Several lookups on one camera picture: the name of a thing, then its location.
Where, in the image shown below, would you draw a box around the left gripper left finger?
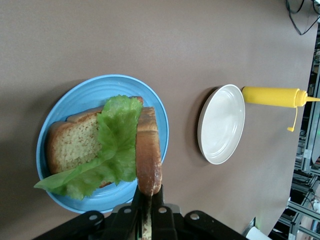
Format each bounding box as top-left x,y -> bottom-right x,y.
32,184 -> 141,240

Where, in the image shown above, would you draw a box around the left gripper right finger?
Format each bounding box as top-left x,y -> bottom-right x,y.
150,184 -> 248,240

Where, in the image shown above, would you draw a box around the brown bread slice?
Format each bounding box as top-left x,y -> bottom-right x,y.
46,96 -> 145,189
134,106 -> 163,240

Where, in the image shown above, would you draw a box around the green lettuce leaf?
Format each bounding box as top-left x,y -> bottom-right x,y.
33,94 -> 144,201

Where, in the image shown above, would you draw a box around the yellow squeeze sauce bottle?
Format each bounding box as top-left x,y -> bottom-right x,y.
241,86 -> 320,133

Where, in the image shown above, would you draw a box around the beige round plate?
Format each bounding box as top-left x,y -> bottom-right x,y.
197,84 -> 246,165

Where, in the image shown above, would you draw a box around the blue round plate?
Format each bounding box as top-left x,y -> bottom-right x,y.
36,74 -> 170,214

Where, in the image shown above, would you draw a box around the aluminium frame profile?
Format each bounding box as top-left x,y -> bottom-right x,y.
298,57 -> 320,173

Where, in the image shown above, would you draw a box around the long black cable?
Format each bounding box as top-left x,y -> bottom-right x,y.
285,0 -> 320,36

